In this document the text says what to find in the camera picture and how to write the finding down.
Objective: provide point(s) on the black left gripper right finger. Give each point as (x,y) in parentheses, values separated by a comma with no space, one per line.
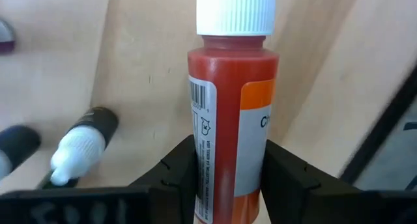
(325,204)

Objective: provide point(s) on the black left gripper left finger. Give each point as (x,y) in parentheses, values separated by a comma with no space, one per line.
(130,204)

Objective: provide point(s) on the black aluminium rig frame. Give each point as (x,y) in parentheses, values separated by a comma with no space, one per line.
(378,129)

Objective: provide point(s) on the small white-capped dropper bottle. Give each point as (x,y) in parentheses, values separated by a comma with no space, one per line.
(6,38)
(81,149)
(19,142)

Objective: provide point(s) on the large orange food coloring bottle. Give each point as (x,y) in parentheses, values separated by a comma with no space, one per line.
(228,87)

